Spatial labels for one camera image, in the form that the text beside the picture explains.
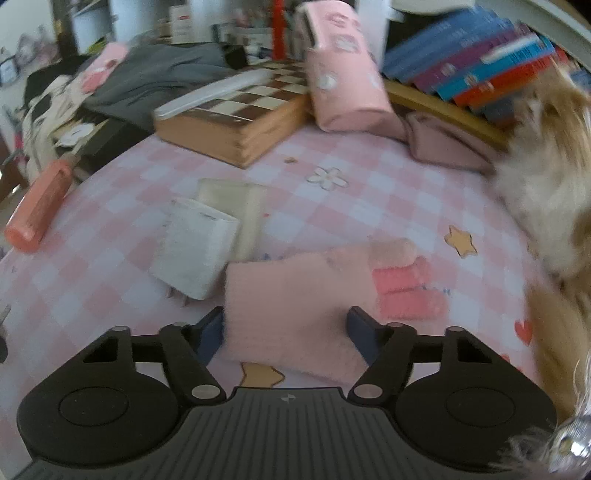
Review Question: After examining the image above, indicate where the red slim tube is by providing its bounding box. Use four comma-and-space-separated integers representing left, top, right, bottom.
272, 0, 285, 61

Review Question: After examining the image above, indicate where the grey cloth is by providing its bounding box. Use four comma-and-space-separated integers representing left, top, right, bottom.
83, 41, 241, 134

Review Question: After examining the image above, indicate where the pink checked tablecloth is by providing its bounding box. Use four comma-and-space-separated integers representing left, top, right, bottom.
0, 120, 564, 416

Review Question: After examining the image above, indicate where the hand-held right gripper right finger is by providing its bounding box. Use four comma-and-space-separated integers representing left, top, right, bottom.
346, 307, 485, 400

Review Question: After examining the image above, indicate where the white long plastic case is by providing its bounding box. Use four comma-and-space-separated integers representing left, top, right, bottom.
153, 74, 278, 121

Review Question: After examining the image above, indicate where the pink tissue pouch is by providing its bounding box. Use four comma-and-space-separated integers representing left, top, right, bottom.
295, 2, 393, 132

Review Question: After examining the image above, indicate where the fluffy orange cat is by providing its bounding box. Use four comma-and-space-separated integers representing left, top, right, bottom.
492, 55, 591, 425

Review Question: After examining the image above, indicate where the white sponge block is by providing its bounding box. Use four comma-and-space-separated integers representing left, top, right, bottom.
148, 198, 241, 301

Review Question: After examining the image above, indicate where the small black box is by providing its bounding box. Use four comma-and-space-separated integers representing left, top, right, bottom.
222, 44, 247, 70

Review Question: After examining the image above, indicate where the mauve pouch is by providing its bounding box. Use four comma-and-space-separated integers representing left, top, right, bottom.
405, 111, 506, 175

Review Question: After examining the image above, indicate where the wooden chessboard box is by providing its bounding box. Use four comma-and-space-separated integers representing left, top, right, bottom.
153, 60, 315, 169

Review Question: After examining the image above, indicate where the white bookshelf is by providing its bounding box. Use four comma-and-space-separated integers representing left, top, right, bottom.
385, 0, 591, 148

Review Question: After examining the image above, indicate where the black white printed cloth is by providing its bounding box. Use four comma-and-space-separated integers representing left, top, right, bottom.
18, 74, 93, 195

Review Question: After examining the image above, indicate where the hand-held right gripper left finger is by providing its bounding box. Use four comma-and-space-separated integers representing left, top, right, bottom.
83, 307, 227, 402

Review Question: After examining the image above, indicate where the orange glitter tube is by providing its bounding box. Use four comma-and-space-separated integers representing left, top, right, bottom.
4, 159, 75, 254

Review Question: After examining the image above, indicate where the row of colourful books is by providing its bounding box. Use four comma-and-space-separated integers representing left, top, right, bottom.
383, 7, 591, 127

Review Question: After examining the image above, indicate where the silver fluffy bell charm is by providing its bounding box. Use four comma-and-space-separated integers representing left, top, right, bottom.
489, 397, 591, 480

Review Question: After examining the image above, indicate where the beige folded cloth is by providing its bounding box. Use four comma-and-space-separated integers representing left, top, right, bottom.
198, 178, 269, 261

